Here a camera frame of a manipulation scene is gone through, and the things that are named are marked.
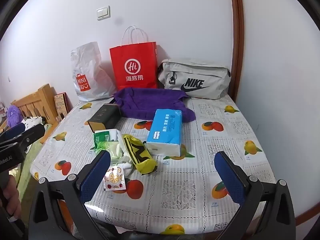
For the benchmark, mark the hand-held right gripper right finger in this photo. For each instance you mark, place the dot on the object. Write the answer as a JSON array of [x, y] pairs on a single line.
[[230, 177]]

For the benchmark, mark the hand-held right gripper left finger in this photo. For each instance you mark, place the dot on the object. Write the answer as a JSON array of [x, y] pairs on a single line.
[[96, 177]]

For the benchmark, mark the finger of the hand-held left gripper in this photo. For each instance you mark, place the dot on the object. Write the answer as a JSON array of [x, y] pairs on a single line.
[[33, 133], [13, 131]]

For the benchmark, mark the orange slice print packet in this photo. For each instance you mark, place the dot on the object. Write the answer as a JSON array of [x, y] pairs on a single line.
[[113, 178]]

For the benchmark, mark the light green wipes pack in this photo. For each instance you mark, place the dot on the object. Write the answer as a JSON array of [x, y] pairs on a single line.
[[111, 150]]

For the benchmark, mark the dark green sachet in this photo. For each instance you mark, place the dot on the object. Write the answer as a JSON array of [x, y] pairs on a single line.
[[101, 137]]

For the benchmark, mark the yellow and black pouch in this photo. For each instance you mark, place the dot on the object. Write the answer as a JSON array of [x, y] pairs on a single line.
[[140, 155]]

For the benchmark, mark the purple cloth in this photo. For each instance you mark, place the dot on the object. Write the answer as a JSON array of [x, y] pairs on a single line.
[[142, 102]]

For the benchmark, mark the person's left hand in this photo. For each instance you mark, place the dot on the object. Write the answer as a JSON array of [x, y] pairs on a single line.
[[12, 200]]

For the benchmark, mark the black and white floral pillow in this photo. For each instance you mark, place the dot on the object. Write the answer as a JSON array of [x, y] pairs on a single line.
[[31, 122]]

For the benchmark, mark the purple plush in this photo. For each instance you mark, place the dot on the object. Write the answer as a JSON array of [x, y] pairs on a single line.
[[13, 116]]

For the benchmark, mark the wooden headboard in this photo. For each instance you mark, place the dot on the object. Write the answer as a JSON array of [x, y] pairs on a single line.
[[35, 100]]

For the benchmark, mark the patterned brown gift box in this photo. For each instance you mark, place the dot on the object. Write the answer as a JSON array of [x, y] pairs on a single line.
[[60, 103]]

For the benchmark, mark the black and gold tea tin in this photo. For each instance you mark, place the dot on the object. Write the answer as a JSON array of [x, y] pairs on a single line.
[[105, 116]]

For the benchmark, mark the blue tissue pack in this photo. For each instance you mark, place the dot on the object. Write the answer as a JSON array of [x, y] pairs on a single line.
[[165, 130]]

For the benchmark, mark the white plastic shopping bag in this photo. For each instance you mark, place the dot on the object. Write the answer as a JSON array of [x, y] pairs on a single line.
[[87, 67]]

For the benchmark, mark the grey waist bag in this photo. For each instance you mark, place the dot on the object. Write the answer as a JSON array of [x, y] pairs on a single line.
[[195, 77]]

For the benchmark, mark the red paper bag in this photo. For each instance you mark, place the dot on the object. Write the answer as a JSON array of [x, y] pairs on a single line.
[[133, 62]]

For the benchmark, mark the brown wooden door frame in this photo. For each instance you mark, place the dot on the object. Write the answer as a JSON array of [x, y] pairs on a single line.
[[236, 42]]

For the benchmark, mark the white wall light switch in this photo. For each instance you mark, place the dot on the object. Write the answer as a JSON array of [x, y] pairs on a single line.
[[103, 13]]

